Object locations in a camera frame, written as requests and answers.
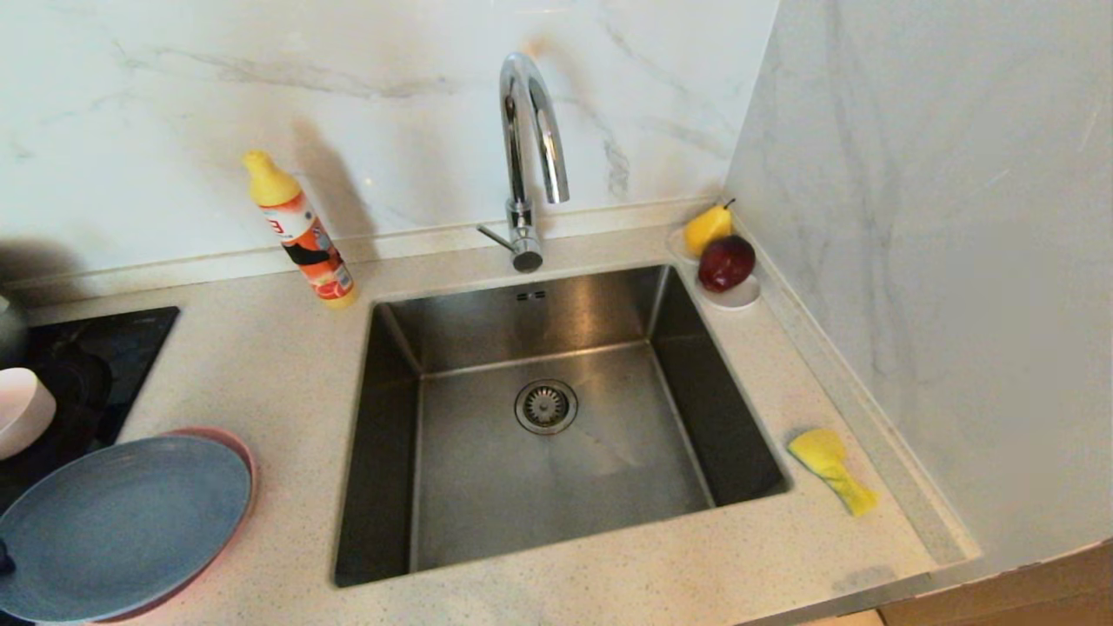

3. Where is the pink plate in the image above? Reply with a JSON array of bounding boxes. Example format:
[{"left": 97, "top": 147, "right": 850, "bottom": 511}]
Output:
[{"left": 91, "top": 425, "right": 259, "bottom": 625}]

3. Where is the black induction cooktop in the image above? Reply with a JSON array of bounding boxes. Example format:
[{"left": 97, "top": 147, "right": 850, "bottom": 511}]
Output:
[{"left": 0, "top": 305, "right": 182, "bottom": 514}]

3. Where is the small white dish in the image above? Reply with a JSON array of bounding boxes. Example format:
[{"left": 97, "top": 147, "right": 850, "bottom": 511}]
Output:
[{"left": 667, "top": 226, "right": 763, "bottom": 312}]

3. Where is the chrome gooseneck faucet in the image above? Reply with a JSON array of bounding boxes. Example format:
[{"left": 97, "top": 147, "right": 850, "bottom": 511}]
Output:
[{"left": 477, "top": 52, "right": 571, "bottom": 275}]

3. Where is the orange dish soap bottle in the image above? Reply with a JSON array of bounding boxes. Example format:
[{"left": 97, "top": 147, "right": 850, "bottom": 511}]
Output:
[{"left": 242, "top": 150, "right": 360, "bottom": 310}]

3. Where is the round metal drain strainer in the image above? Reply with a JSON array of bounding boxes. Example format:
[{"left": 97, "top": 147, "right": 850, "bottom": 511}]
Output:
[{"left": 514, "top": 378, "right": 580, "bottom": 436}]

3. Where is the yellow pear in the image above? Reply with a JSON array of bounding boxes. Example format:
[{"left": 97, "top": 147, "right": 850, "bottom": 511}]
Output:
[{"left": 683, "top": 198, "right": 737, "bottom": 259}]

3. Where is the stainless steel sink basin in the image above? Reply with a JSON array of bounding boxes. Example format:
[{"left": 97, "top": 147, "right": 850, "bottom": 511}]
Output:
[{"left": 333, "top": 263, "right": 793, "bottom": 589}]

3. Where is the dark red apple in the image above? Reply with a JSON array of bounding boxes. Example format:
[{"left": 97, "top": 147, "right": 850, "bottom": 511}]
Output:
[{"left": 697, "top": 234, "right": 758, "bottom": 294}]

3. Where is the pale pink bowl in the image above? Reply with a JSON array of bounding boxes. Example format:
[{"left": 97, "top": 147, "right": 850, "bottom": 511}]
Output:
[{"left": 0, "top": 366, "right": 58, "bottom": 461}]

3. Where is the blue grey plate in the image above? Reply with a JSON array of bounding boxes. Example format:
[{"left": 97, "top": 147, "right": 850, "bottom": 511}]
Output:
[{"left": 0, "top": 434, "right": 254, "bottom": 624}]

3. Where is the yellow green sponge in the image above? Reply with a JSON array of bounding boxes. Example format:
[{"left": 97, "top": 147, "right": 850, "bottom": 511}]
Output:
[{"left": 788, "top": 428, "right": 881, "bottom": 518}]

